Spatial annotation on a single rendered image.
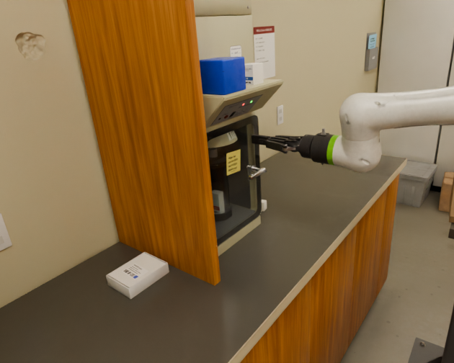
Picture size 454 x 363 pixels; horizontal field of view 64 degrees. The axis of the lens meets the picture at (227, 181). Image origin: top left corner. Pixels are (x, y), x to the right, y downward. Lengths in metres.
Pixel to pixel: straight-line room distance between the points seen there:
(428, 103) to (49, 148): 1.11
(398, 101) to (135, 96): 0.71
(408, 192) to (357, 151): 2.77
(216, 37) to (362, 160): 0.55
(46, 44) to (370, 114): 0.96
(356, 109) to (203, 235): 0.55
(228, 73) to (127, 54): 0.29
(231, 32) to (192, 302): 0.82
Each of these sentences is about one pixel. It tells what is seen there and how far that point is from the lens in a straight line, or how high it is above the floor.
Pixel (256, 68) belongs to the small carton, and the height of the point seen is 1.56.
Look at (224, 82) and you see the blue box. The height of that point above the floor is 1.54.
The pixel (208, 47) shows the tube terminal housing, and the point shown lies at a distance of 1.10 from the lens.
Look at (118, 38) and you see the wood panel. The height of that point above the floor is 1.67.
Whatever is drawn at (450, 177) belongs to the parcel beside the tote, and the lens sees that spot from 3.90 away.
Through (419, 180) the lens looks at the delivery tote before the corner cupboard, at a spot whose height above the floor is 0.29.
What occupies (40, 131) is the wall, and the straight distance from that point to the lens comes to 1.28.
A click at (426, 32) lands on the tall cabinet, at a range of 3.93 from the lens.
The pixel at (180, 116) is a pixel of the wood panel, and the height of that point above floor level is 1.47.
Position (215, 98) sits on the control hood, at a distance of 0.99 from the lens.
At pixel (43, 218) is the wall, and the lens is 1.34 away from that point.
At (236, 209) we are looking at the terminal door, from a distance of 1.28.
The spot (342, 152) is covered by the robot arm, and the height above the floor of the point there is 1.32.
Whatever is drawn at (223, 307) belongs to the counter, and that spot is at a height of 0.94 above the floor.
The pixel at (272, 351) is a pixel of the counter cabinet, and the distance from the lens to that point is 1.25.
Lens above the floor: 1.67
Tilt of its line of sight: 23 degrees down
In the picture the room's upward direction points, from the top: 4 degrees counter-clockwise
